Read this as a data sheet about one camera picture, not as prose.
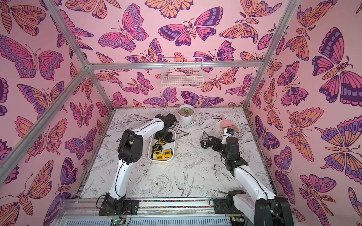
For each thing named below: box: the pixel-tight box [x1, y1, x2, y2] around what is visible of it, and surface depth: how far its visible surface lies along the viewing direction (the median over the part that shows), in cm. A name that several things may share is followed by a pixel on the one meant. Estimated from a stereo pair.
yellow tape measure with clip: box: [163, 148, 173, 159], surface depth 94 cm
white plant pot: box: [177, 104, 196, 124], surface depth 105 cm
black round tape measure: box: [199, 139, 209, 149], surface depth 97 cm
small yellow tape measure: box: [155, 153, 165, 161], surface depth 92 cm
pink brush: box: [219, 113, 239, 133], surface depth 112 cm
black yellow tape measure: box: [152, 143, 163, 154], surface depth 95 cm
